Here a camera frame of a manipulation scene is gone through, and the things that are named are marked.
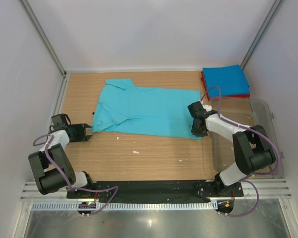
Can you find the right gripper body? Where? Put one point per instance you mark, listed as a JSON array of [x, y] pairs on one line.
[[199, 132]]

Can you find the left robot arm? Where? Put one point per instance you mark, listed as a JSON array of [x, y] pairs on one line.
[[51, 166]]

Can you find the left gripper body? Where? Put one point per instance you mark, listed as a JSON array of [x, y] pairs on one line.
[[78, 132]]

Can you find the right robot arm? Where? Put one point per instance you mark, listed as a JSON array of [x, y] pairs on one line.
[[155, 160]]

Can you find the folded blue t shirt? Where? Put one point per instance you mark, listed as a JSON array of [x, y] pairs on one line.
[[230, 80]]

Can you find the clear plastic bin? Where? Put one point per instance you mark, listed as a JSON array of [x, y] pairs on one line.
[[244, 139]]

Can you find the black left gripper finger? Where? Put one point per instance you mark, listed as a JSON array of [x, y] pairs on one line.
[[86, 138], [86, 126]]

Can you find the cyan t shirt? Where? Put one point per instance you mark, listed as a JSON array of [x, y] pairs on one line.
[[124, 107]]

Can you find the white slotted cable duct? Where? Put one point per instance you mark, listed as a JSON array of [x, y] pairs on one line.
[[89, 206]]

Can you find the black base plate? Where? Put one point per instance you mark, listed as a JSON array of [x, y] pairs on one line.
[[159, 192]]

